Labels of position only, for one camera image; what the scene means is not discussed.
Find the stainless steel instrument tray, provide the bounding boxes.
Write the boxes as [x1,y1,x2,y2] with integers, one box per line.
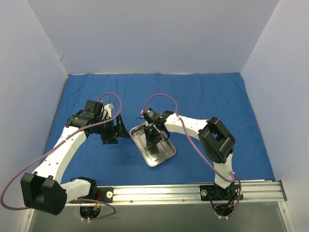
[130,123,176,167]

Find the blue surgical drape cloth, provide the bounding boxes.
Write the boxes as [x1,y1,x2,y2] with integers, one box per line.
[47,73,274,186]

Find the steel forceps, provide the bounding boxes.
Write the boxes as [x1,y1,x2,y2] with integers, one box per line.
[94,97,105,102]
[133,131,146,148]

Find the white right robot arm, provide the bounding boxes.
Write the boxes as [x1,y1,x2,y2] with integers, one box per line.
[141,108,236,200]

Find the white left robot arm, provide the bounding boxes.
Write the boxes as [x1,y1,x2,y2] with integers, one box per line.
[20,113,130,215]

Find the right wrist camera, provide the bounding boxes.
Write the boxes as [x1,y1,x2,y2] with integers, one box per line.
[142,108,160,124]

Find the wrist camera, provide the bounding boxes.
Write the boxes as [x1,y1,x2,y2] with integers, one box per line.
[84,100,103,118]
[142,108,160,124]

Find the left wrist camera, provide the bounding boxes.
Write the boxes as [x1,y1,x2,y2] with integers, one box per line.
[84,100,103,118]

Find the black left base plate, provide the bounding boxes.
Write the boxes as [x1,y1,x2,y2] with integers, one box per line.
[95,187,114,203]

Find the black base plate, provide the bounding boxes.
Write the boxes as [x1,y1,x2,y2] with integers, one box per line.
[199,184,239,201]
[95,187,114,203]

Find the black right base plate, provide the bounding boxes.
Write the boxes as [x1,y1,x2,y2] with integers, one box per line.
[199,184,239,201]

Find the aluminium front rail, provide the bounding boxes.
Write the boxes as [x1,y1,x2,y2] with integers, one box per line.
[65,181,286,212]

